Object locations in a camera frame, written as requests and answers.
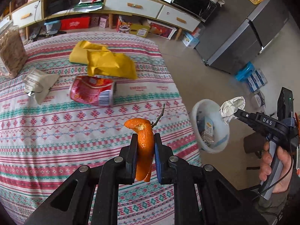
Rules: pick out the crumpled yellow paper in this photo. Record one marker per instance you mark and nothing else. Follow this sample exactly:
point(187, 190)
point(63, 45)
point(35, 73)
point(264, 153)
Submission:
point(105, 61)

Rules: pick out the red green paper items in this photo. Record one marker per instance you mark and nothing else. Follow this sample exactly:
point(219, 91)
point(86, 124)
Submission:
point(90, 2)

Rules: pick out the white wooden sideboard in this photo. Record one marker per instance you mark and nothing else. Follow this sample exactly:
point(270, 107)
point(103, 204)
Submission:
point(117, 1)

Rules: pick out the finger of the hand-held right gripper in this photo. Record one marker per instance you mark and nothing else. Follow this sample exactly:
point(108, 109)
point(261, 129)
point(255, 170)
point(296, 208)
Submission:
point(246, 116)

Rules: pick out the white tissue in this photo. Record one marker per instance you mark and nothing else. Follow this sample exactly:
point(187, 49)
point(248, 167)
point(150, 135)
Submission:
point(230, 109)

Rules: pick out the red flat box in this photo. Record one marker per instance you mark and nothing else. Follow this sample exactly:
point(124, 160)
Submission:
point(75, 23)

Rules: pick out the blue white box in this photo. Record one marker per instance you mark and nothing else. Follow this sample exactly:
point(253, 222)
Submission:
point(189, 41)

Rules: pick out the blue plastic container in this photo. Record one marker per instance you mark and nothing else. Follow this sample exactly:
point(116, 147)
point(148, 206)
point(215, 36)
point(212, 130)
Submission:
point(52, 27)

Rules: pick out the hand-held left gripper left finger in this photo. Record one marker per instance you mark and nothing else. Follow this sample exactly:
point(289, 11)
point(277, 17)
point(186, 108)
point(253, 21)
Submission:
point(133, 159)

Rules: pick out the beige paper packet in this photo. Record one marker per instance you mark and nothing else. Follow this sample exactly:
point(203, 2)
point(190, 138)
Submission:
point(39, 84)

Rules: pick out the person's right forearm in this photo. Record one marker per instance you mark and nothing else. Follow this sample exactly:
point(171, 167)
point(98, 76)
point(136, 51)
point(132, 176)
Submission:
point(274, 205)

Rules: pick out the grey refrigerator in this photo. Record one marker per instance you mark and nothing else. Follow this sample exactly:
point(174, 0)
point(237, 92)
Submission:
point(234, 39)

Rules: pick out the crushed red can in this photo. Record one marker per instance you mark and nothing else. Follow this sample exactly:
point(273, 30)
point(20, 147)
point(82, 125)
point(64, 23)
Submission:
point(89, 91)

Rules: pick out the dark stool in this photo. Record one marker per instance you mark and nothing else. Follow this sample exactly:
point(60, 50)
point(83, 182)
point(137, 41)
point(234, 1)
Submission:
point(253, 144)

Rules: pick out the person's right hand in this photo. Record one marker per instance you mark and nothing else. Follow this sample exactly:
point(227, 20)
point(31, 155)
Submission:
point(284, 168)

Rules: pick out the pink patterned box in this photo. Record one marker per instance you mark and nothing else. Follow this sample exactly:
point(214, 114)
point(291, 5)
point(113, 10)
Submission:
point(99, 21)

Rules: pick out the large clear snack jar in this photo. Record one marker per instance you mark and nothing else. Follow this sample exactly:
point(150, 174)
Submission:
point(11, 51)

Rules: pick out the red gift box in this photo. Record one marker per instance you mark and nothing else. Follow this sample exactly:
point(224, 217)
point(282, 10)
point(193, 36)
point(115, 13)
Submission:
point(161, 30)

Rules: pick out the orange peel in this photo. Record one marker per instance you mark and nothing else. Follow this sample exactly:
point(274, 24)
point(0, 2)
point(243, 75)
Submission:
point(143, 145)

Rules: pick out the black microwave oven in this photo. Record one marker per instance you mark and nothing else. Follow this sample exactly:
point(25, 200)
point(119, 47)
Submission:
point(192, 1)

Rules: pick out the white carton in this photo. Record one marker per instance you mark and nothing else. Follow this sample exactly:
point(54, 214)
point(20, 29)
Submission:
point(260, 98)

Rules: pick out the white plastic bin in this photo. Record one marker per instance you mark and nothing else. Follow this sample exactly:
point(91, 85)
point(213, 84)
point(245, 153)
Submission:
point(221, 134)

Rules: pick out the black electronic device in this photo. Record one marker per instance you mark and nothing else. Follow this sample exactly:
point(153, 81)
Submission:
point(57, 5)

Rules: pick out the colourful printed box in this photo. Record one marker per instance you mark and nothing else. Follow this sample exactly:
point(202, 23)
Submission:
point(123, 25)

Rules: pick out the yellow cardboard box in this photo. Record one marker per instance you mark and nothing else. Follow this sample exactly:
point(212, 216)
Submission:
point(140, 30)

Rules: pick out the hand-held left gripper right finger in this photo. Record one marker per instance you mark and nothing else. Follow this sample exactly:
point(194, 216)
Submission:
point(158, 164)

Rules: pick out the blue white cartons stack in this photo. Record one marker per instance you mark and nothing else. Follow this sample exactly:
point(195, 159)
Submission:
point(255, 79)

